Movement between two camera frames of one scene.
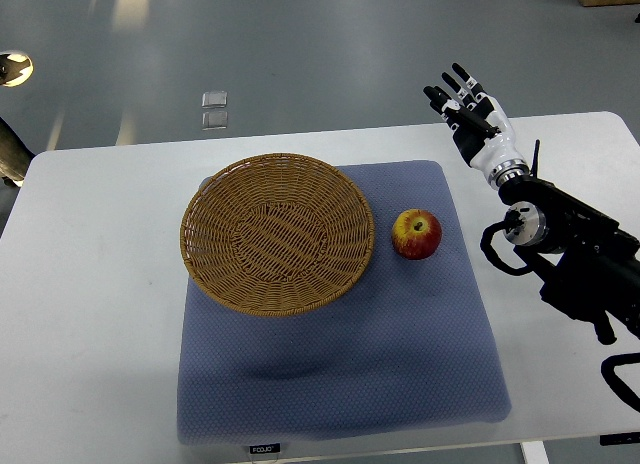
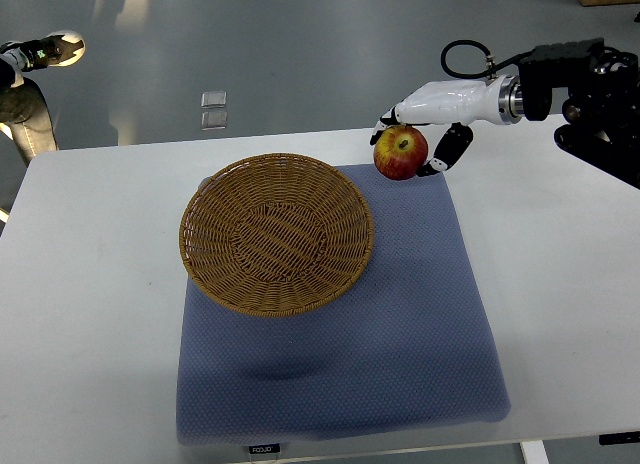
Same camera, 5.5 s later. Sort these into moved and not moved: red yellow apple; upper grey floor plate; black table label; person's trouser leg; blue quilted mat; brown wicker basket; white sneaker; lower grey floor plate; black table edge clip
Moved: red yellow apple; white sneaker; person's trouser leg
Not moved: black table edge clip; blue quilted mat; black table label; upper grey floor plate; lower grey floor plate; brown wicker basket
